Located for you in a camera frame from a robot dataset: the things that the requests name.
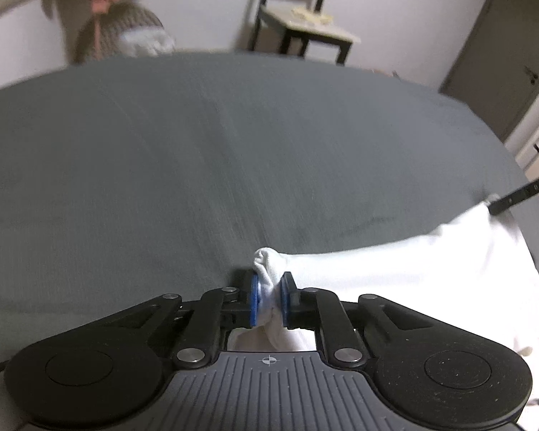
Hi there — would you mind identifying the white plastic bag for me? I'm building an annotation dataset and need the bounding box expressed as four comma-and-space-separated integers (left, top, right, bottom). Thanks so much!
116, 26, 176, 57

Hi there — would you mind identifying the grey room door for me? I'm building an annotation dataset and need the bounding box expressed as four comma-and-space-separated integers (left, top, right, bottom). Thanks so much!
440, 0, 539, 141

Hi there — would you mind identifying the white long-sleeve shirt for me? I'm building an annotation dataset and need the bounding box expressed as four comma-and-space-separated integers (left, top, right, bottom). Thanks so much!
229, 203, 539, 426

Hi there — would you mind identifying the yellow cloth on chair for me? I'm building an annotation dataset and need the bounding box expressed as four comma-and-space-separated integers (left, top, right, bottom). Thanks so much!
291, 7, 333, 26

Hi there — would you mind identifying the white wooden chair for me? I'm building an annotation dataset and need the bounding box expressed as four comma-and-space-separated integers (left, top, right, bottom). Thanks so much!
247, 0, 360, 65

